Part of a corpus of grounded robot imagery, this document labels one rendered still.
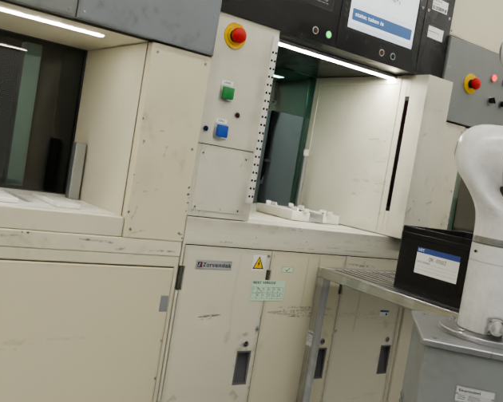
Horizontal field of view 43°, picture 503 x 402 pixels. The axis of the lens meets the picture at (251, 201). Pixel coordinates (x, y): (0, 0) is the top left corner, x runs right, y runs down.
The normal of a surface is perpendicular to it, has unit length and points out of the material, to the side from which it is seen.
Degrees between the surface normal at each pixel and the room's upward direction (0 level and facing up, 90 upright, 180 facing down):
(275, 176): 90
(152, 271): 90
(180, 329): 90
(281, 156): 90
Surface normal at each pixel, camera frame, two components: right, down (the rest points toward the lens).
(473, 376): -0.17, 0.03
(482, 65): 0.57, 0.14
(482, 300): -0.68, -0.07
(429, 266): -0.81, -0.11
